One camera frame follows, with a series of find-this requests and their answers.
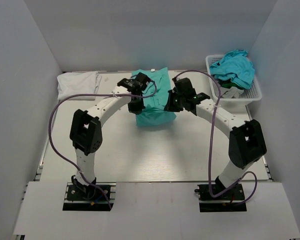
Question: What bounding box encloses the teal green t-shirt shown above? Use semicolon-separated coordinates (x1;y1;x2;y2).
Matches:
131;67;177;127

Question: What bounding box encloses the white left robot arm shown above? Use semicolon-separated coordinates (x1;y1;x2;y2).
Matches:
70;72;152;200

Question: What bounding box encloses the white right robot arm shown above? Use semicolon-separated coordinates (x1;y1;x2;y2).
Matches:
164;78;267;200

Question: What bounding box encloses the dark green garment in basket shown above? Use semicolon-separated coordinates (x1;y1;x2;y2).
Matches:
219;80;240;89

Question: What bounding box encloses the grey white crumpled garment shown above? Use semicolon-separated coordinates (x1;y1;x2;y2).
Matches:
220;86;244;99

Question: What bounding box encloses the folded white t-shirt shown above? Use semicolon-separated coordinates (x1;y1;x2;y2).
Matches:
57;71;102;101

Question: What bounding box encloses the light blue crumpled t-shirt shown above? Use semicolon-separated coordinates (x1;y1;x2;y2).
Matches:
209;49;255;90

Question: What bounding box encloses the white plastic laundry basket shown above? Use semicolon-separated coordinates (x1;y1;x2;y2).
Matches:
205;50;262;109

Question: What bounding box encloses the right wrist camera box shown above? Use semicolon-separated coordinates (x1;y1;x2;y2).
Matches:
174;78;196;95

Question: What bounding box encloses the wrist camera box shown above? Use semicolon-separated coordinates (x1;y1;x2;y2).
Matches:
135;72;151;88
174;78;196;95

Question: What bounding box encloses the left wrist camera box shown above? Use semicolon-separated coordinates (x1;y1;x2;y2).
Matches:
135;72;151;88

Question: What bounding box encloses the aluminium table edge rail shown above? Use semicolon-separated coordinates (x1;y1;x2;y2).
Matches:
99;69;208;74

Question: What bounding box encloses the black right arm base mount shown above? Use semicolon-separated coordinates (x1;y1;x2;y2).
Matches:
194;183;247;213

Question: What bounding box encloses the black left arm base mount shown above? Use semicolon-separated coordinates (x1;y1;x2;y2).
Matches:
62;182;116;212

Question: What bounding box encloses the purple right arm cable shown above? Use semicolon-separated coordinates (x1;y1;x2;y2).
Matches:
172;70;258;206

